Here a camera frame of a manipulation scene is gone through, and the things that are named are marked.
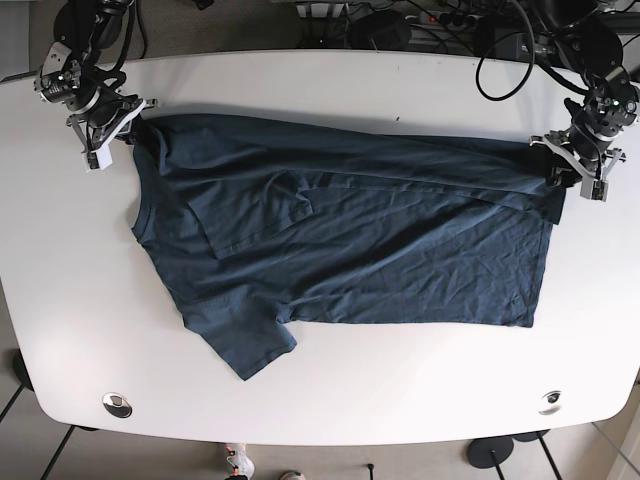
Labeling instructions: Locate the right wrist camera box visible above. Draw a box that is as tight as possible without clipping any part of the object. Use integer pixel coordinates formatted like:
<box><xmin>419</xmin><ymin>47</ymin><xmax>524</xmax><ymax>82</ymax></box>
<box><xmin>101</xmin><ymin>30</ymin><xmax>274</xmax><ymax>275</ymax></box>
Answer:
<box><xmin>82</xmin><ymin>146</ymin><xmax>113</xmax><ymax>172</ymax></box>

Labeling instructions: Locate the right table grommet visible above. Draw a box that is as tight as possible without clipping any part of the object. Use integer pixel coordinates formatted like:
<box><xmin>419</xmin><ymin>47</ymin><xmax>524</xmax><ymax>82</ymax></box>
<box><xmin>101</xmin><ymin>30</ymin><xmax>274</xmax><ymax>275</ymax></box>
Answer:
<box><xmin>536</xmin><ymin>390</ymin><xmax>563</xmax><ymax>416</ymax></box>

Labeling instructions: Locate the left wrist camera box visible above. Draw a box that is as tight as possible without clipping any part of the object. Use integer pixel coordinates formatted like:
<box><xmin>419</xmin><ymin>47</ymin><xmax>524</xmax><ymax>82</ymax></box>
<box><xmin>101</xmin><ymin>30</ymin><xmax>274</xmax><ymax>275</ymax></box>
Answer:
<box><xmin>580</xmin><ymin>177</ymin><xmax>609</xmax><ymax>202</ymax></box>

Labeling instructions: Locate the dark blue T-shirt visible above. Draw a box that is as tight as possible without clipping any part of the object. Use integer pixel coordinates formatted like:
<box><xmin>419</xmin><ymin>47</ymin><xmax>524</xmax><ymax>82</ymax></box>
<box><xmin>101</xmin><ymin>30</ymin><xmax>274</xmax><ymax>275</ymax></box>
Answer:
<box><xmin>132</xmin><ymin>114</ymin><xmax>566</xmax><ymax>380</ymax></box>

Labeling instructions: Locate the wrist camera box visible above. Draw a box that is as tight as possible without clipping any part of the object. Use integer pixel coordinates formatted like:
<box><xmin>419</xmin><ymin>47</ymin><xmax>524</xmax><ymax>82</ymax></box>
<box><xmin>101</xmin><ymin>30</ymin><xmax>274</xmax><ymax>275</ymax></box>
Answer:
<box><xmin>580</xmin><ymin>177</ymin><xmax>609</xmax><ymax>202</ymax></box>
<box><xmin>82</xmin><ymin>146</ymin><xmax>113</xmax><ymax>172</ymax></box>

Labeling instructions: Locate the grey sneaker shoe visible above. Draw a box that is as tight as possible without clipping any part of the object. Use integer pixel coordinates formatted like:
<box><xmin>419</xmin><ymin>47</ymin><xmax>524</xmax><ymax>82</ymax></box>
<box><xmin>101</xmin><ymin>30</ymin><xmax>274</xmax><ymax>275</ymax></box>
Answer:
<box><xmin>225</xmin><ymin>443</ymin><xmax>255</xmax><ymax>480</ymax></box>

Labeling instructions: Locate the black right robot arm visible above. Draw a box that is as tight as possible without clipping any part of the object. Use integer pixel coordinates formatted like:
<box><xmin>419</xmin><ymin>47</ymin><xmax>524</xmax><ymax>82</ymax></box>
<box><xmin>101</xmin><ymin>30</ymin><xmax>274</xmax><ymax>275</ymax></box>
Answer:
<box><xmin>34</xmin><ymin>1</ymin><xmax>158</xmax><ymax>171</ymax></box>

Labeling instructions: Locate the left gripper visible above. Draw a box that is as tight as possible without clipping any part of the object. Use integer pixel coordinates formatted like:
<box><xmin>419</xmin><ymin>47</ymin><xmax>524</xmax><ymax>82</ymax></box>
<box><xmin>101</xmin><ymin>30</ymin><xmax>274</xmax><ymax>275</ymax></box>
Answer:
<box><xmin>529</xmin><ymin>121</ymin><xmax>627</xmax><ymax>189</ymax></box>

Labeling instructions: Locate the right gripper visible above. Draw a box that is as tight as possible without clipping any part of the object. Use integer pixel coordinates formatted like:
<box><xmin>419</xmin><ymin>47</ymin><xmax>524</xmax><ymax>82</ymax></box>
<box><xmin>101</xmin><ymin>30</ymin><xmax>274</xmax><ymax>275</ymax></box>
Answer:
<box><xmin>66</xmin><ymin>95</ymin><xmax>159</xmax><ymax>156</ymax></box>

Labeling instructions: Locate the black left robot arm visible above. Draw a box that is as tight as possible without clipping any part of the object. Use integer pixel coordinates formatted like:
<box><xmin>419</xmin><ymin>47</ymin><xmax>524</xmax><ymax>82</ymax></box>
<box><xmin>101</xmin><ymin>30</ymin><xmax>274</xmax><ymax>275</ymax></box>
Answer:
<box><xmin>473</xmin><ymin>1</ymin><xmax>639</xmax><ymax>201</ymax></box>

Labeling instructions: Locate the left table grommet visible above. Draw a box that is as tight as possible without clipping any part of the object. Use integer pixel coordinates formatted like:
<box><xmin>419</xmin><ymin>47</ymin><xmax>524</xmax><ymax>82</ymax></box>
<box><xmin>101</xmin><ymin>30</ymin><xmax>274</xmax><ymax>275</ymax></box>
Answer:
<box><xmin>102</xmin><ymin>392</ymin><xmax>133</xmax><ymax>419</ymax></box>

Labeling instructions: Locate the black round stand base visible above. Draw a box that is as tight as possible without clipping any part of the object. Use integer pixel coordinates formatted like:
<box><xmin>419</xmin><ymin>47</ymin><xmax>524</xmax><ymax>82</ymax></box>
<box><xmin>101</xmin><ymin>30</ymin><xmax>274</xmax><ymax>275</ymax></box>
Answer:
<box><xmin>466</xmin><ymin>436</ymin><xmax>514</xmax><ymax>469</ymax></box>

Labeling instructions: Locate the table grommet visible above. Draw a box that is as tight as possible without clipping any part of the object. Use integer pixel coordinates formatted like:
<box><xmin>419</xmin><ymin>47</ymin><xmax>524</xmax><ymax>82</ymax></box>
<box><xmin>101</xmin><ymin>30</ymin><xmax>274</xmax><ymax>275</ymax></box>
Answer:
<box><xmin>102</xmin><ymin>392</ymin><xmax>133</xmax><ymax>419</ymax></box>
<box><xmin>536</xmin><ymin>390</ymin><xmax>563</xmax><ymax>416</ymax></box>

